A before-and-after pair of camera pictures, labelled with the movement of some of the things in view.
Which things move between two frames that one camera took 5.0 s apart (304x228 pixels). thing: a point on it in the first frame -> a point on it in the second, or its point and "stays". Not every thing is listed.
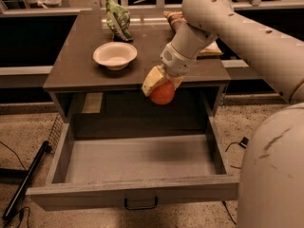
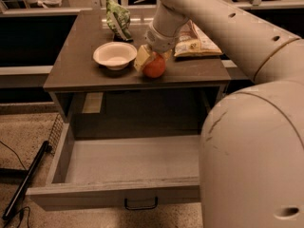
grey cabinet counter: x=95 y=77 stays
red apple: x=162 y=94 -> x=155 y=66
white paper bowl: x=115 y=55 stays
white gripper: x=175 y=62 -> x=161 y=41
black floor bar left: x=28 y=174 stays
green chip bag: x=118 y=21 stays
